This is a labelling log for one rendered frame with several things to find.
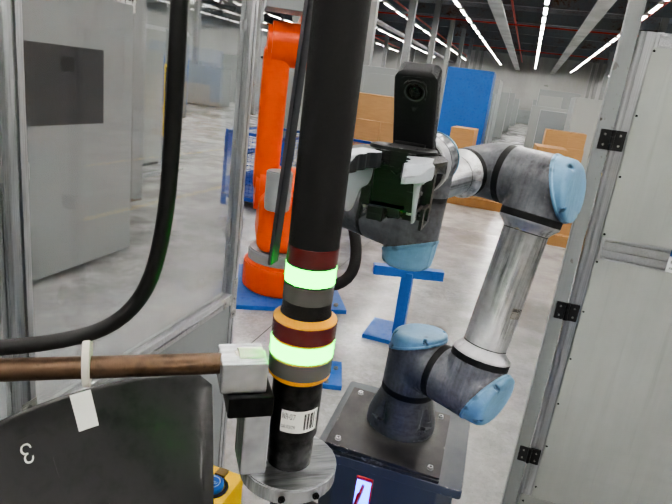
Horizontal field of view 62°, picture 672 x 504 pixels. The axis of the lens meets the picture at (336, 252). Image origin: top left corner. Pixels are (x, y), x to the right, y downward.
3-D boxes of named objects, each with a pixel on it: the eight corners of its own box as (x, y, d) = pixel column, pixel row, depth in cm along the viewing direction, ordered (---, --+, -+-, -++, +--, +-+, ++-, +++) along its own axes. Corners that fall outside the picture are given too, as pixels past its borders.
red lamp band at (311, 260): (292, 269, 35) (294, 250, 34) (281, 252, 38) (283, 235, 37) (344, 270, 36) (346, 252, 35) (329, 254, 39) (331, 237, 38)
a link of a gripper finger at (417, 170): (426, 238, 49) (423, 215, 58) (438, 170, 47) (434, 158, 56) (391, 232, 49) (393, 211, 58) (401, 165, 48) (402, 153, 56)
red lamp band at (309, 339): (278, 349, 36) (279, 331, 35) (266, 319, 39) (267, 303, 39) (343, 347, 37) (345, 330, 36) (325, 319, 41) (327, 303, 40)
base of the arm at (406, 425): (371, 396, 135) (378, 359, 132) (434, 410, 133) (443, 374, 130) (363, 432, 120) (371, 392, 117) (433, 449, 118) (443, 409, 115)
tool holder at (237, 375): (215, 515, 37) (225, 382, 34) (207, 447, 43) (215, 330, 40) (346, 500, 39) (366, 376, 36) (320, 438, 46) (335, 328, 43)
